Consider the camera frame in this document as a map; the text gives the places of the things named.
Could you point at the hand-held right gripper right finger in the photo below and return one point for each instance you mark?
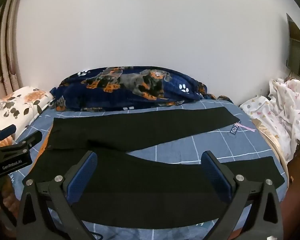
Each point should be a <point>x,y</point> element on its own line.
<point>217,177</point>

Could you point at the navy dog print blanket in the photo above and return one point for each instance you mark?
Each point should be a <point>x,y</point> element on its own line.
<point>115,97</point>

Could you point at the black pants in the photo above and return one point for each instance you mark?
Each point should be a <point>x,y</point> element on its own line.
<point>140,130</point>

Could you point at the black wall television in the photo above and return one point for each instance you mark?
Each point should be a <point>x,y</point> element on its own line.
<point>298,55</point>

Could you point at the pale pink curtain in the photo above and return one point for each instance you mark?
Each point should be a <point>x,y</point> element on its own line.
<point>5,67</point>

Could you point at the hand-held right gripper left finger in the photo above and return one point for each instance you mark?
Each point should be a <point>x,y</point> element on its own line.
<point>82,177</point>

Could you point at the white patterned quilt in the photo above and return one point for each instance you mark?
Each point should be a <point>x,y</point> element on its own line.
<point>285,115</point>

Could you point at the white floral pillow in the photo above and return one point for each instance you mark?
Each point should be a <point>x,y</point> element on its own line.
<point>20,105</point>

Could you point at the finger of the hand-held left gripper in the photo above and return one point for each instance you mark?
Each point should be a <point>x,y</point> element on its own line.
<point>5,131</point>
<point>31,138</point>

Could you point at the blue checked bed sheet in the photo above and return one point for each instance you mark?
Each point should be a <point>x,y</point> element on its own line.
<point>190,150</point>

